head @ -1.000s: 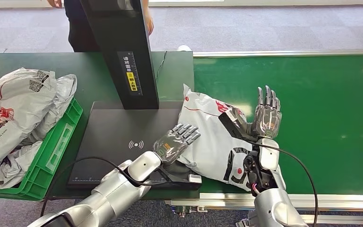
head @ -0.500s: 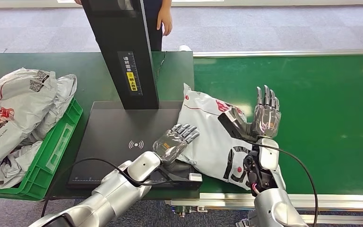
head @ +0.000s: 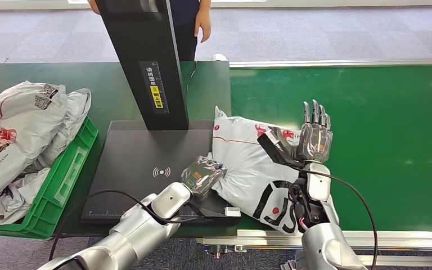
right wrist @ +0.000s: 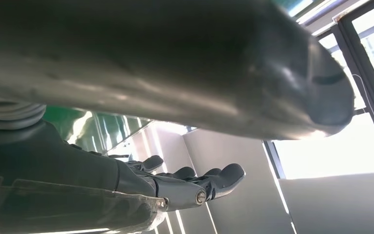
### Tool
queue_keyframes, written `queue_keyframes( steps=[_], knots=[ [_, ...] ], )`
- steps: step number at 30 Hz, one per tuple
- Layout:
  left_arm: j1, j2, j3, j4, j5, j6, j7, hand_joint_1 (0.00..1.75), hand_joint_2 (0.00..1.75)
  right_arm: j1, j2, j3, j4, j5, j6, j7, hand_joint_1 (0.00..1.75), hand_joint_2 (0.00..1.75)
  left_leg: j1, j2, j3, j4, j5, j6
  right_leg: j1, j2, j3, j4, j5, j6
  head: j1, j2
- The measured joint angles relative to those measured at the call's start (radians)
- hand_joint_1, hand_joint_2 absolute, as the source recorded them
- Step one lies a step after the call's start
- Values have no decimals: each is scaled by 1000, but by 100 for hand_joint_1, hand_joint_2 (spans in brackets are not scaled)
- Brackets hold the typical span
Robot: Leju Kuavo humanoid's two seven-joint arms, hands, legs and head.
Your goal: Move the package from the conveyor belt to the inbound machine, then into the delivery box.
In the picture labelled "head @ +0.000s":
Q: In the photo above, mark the person's left hand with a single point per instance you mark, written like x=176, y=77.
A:
x=204, y=24

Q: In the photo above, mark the large white mailer red print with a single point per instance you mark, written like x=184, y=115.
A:
x=22, y=119

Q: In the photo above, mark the black inbound scanner machine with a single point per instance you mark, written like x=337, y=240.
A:
x=134, y=156

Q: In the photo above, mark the grey-white crumpled mailer bag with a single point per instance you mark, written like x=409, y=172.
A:
x=78, y=106

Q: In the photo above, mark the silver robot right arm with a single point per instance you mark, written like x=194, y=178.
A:
x=324, y=246

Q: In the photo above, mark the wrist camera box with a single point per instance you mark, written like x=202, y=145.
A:
x=273, y=151
x=232, y=212

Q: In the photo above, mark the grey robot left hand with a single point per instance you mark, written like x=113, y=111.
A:
x=203, y=177

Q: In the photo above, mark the green conveyor belt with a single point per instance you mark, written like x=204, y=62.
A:
x=387, y=149

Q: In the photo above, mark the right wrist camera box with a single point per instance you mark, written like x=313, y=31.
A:
x=273, y=151

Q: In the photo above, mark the white mailer bag black letters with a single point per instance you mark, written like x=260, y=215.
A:
x=245, y=167

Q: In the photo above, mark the dark green table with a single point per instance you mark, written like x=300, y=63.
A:
x=100, y=93

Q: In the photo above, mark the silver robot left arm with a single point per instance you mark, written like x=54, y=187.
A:
x=137, y=231

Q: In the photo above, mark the green plastic crate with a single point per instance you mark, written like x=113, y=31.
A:
x=70, y=179

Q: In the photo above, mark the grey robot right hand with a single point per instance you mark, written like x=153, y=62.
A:
x=314, y=139

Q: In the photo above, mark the person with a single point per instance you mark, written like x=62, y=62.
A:
x=184, y=29

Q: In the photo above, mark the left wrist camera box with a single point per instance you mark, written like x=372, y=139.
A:
x=232, y=212

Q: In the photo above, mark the crumpled grey plastic bag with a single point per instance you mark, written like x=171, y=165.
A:
x=14, y=203

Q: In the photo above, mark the white round cap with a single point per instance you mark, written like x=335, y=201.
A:
x=219, y=57

